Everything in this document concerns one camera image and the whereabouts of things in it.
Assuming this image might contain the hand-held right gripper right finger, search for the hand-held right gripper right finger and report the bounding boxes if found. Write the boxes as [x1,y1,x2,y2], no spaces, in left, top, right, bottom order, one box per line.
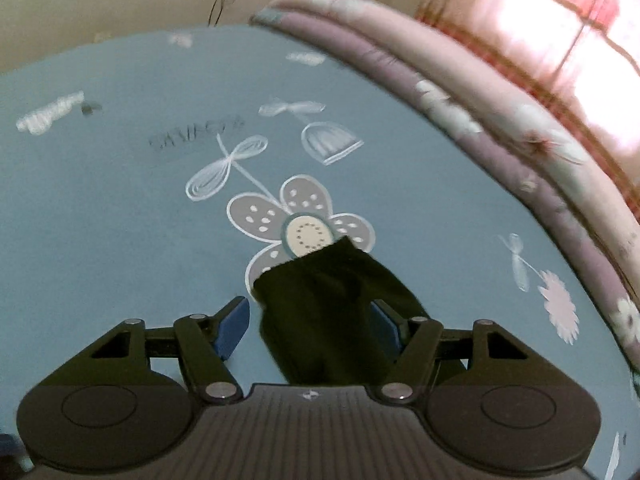
[372,300,546,405]

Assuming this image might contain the pink checked curtain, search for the pink checked curtain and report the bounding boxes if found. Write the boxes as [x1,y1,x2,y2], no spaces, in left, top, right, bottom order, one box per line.
[415,0,640,181]

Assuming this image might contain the folded floral quilt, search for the folded floral quilt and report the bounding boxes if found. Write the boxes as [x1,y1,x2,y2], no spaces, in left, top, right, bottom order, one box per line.
[250,0,640,361]

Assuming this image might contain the bed with blue floral sheet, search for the bed with blue floral sheet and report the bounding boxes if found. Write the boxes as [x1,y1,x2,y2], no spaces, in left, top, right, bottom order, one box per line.
[0,25,640,480]

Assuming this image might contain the black pants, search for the black pants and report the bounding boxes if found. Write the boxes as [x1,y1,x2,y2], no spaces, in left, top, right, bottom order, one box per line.
[252,236,431,386]

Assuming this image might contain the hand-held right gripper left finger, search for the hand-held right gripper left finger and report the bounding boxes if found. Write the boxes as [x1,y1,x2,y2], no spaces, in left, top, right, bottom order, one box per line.
[75,296,251,403]

